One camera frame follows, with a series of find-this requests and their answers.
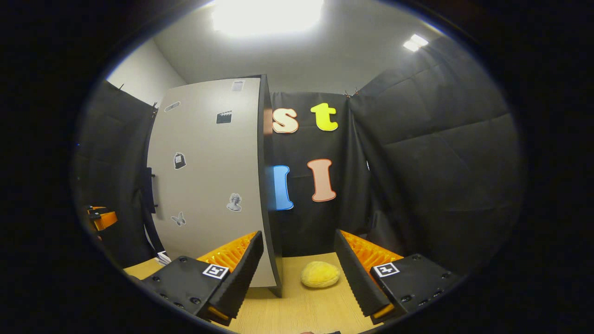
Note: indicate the white book portrait cover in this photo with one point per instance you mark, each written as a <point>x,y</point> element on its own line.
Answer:
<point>164,255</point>

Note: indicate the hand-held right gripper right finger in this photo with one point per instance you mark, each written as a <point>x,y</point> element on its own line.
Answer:
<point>357,283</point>

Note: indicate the large ceiling light panel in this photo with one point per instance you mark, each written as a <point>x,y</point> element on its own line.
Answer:
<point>267,16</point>

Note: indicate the grey cabinet door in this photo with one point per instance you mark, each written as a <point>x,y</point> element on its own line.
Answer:
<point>209,162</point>

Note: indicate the small ceiling light panel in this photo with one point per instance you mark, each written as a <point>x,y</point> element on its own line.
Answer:
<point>415,42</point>

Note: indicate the plain white book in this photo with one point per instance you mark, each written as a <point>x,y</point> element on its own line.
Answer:
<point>162,262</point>

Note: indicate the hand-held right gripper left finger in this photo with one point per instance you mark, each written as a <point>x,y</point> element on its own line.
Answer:
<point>243,273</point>

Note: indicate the black backdrop cloth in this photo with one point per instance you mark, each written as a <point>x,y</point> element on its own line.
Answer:
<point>441,153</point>

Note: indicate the yellow round sponge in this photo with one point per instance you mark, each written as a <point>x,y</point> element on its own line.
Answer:
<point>320,274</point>

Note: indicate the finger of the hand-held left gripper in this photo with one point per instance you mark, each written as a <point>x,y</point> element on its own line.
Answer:
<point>95,208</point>
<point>106,219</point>

